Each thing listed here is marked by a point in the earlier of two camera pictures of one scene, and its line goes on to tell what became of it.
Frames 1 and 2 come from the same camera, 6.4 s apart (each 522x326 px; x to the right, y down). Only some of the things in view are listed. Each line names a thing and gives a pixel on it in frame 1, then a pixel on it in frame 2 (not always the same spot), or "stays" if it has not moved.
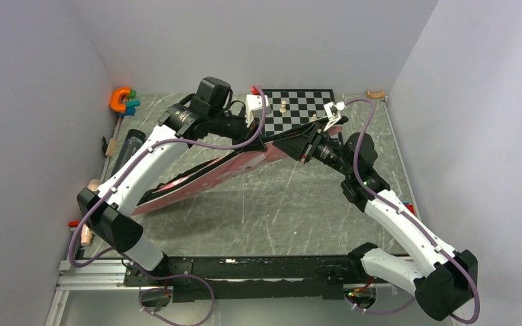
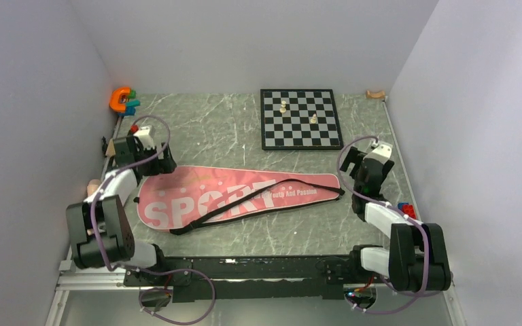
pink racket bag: [217, 170] to [179, 197]
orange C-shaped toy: [114, 99] stays
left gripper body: [242, 133] to [154, 166]
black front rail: [247, 278] stays
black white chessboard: [293, 107] stays
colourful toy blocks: [410, 206] stays
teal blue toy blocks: [130, 107] stays
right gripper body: [315, 149] to [355, 157]
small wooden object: [377, 94] stays
